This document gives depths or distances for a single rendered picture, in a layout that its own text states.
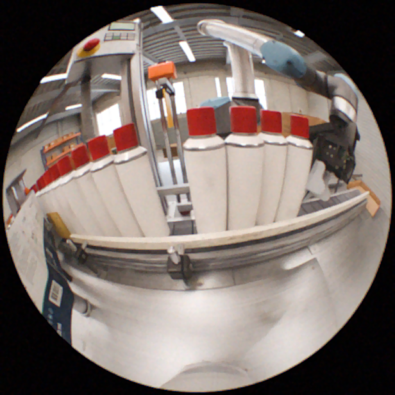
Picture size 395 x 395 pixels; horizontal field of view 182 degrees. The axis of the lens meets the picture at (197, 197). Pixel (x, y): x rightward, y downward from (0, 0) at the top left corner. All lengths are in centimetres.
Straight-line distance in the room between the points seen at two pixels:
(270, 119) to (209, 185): 12
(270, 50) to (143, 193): 32
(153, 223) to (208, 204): 10
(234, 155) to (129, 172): 13
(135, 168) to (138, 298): 19
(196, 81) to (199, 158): 564
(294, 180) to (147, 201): 22
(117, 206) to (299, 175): 28
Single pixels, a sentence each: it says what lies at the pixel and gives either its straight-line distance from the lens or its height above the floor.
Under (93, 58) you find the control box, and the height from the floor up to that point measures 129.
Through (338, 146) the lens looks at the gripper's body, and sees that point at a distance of 26.
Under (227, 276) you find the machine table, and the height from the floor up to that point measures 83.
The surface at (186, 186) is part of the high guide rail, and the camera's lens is 24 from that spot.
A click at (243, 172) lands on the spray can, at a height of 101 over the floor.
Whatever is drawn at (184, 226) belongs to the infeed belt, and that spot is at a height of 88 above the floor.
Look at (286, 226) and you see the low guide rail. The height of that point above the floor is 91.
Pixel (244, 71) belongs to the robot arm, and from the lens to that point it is 56.
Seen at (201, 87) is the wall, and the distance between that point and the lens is 568.
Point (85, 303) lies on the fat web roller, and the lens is 28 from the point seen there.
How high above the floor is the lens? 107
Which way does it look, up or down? 33 degrees down
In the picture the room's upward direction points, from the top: 8 degrees counter-clockwise
